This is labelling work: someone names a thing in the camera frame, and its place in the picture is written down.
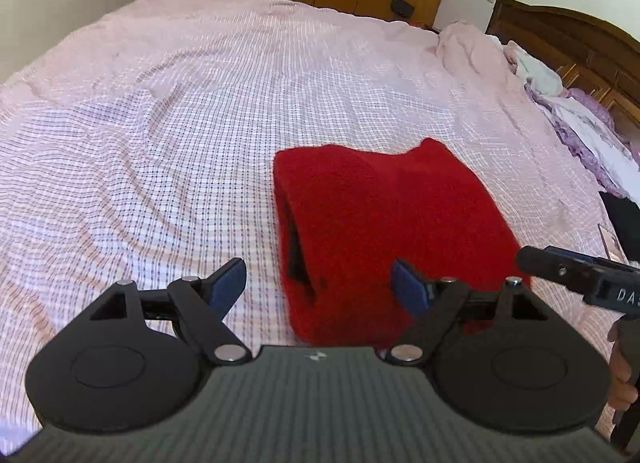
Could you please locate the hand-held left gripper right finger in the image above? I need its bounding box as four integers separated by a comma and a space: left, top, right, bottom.
385, 258, 558, 365

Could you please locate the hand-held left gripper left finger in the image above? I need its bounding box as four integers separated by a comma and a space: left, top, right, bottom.
89, 258, 248, 365

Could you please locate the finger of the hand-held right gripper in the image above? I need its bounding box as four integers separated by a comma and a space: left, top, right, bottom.
516, 244, 603, 295

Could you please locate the red fleece garment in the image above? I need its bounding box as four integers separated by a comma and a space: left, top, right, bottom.
272, 137, 532, 349

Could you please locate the person's right hand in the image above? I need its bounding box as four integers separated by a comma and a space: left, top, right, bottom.
606, 318, 640, 410

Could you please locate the black cloth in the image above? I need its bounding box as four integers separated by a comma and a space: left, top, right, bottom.
599, 190, 640, 261

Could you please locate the purple floral cloth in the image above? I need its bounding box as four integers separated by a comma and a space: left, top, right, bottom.
524, 83, 640, 200

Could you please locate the pink checked bedsheet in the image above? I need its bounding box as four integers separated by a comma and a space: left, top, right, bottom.
0, 0, 640, 444

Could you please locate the white cloth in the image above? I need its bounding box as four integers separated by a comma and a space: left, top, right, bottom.
502, 40, 568, 98

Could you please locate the wooden headboard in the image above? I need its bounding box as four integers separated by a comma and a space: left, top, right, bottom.
485, 0, 640, 139

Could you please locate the pink blanket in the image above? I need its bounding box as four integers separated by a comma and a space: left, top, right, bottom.
436, 20, 507, 75

